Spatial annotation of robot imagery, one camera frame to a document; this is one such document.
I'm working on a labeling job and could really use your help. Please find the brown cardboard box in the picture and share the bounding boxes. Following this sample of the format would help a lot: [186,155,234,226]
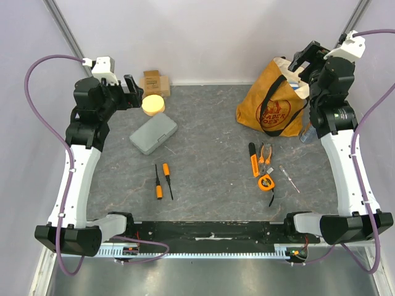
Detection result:
[139,70,170,98]

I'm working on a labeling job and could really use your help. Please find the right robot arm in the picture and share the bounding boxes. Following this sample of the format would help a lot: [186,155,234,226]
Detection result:
[282,36,394,245]

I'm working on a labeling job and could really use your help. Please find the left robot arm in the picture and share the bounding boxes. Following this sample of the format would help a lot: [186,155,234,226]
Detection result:
[35,75,143,257]

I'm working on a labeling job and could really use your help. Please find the clear voltage tester screwdriver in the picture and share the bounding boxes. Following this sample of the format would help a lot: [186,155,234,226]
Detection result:
[279,165,301,194]

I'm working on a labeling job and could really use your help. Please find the orange screwdriver thick shaft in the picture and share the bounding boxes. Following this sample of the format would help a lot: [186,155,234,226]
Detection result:
[155,165,163,200]

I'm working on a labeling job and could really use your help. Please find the yellow round sponge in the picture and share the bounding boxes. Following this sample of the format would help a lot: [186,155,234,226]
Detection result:
[141,94,165,117]

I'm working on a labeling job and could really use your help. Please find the orange utility knife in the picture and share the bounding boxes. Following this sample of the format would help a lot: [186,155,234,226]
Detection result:
[248,142,259,178]

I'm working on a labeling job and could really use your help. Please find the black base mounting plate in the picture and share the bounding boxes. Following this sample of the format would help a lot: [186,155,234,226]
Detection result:
[126,221,304,248]

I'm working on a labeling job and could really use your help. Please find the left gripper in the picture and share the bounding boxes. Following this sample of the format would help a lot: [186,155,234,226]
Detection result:
[98,75,143,120]

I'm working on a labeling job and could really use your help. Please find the grey slotted cable duct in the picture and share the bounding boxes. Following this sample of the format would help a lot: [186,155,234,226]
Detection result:
[95,240,290,260]

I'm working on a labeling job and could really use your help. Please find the orange handled pliers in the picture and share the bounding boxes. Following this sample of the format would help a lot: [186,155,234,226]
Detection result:
[258,142,272,176]

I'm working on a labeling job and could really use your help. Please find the orange screwdriver thin shaft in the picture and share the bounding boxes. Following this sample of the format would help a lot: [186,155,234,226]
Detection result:
[162,163,173,200]

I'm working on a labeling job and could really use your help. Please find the blue drink can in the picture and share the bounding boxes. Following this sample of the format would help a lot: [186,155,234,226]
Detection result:
[299,121,317,144]

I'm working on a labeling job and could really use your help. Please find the grey plastic tool case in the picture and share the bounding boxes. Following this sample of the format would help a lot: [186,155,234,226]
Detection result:
[130,113,178,155]

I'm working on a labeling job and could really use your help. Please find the yellow Trader Joe's tote bag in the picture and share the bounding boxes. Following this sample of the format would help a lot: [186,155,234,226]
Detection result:
[236,57,309,137]

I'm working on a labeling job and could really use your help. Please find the orange tape measure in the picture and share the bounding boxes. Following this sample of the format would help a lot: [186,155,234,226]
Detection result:
[258,174,275,207]

